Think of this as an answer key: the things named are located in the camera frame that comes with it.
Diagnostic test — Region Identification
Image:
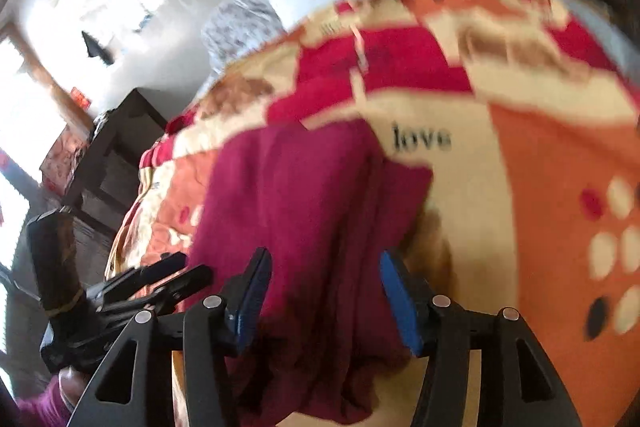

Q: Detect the maroon red garment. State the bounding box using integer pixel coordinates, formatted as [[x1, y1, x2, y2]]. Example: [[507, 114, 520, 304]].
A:
[[189, 119, 432, 426]]

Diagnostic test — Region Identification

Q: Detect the person's left hand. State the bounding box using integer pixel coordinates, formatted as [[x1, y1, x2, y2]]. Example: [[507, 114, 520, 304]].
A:
[[58, 366, 91, 411]]

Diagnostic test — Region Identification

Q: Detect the dark wooden desk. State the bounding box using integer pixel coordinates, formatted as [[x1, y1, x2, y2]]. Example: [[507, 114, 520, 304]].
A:
[[60, 86, 170, 233]]

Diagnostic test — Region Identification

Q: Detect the red orange patterned blanket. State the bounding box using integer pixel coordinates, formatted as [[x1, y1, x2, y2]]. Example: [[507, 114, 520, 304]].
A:
[[106, 0, 639, 426]]

